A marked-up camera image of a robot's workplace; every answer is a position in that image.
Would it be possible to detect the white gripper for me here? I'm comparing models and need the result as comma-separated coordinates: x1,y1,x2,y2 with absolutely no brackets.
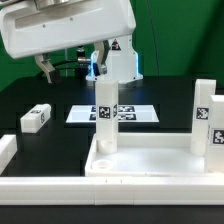
0,0,136,84

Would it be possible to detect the white desk top tray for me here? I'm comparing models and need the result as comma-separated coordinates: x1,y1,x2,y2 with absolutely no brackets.
85,132,224,177

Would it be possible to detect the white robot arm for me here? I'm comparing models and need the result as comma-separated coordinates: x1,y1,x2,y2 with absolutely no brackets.
0,0,142,84

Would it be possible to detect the white U-shaped border fence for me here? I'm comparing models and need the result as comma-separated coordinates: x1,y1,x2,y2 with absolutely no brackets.
0,135,224,205

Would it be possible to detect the black cable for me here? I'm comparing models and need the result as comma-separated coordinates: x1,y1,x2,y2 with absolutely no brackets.
34,59,88,78

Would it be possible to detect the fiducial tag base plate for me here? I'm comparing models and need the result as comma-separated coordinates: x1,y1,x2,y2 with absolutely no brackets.
66,105,159,124

